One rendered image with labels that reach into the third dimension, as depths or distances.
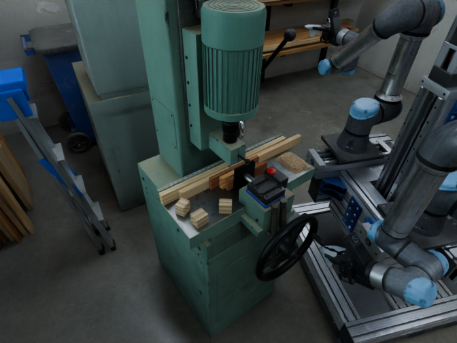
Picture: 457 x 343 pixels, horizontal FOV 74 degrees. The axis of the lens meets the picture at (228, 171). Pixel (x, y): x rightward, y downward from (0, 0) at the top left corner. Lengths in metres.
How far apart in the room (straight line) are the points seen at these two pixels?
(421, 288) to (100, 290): 1.63
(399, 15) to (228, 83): 0.74
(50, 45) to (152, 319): 1.94
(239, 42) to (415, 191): 0.60
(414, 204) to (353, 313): 0.90
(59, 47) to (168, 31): 1.65
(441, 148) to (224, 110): 0.56
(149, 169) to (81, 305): 0.95
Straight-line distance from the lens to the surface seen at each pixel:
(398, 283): 0.99
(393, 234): 1.04
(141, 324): 1.89
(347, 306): 1.74
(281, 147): 1.33
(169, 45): 1.05
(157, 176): 1.38
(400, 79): 1.56
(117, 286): 2.03
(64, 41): 2.64
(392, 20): 1.39
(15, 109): 1.54
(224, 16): 0.84
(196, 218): 1.00
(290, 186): 1.23
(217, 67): 0.89
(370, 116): 1.50
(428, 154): 0.87
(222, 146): 1.09
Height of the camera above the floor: 1.70
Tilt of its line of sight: 41 degrees down
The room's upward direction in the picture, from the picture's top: 1 degrees clockwise
